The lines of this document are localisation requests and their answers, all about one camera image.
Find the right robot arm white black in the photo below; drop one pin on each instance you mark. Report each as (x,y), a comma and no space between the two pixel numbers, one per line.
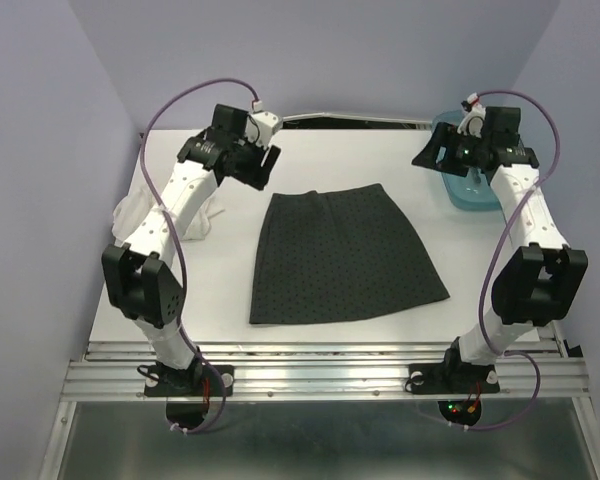
(538,284)

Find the black skirt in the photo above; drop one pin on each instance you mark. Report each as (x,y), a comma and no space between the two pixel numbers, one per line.
(339,256)

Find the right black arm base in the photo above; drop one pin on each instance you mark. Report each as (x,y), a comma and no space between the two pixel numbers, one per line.
(453,376)

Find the white pleated skirt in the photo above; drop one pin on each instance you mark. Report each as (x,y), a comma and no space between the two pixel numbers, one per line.
(133,208)

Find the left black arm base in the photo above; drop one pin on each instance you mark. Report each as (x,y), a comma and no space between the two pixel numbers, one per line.
(195,397)

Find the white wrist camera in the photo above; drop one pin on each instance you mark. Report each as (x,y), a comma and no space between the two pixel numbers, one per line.
(473,116)
(261,127)

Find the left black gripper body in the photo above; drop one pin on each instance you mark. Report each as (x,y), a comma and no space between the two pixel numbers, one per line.
(249,168)

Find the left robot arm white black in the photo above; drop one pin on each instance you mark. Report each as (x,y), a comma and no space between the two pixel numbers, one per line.
(138,276)

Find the aluminium rail frame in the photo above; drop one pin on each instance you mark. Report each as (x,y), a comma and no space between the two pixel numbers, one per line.
(321,402)

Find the teal plastic basket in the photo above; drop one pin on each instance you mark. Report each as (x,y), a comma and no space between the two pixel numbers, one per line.
(465,195)

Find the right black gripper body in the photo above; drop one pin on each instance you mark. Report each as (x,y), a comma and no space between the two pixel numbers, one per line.
(471,151)

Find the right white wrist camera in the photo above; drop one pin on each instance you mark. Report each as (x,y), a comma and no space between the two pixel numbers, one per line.
(473,116)

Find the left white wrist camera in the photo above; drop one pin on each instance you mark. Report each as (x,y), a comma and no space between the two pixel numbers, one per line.
(261,127)

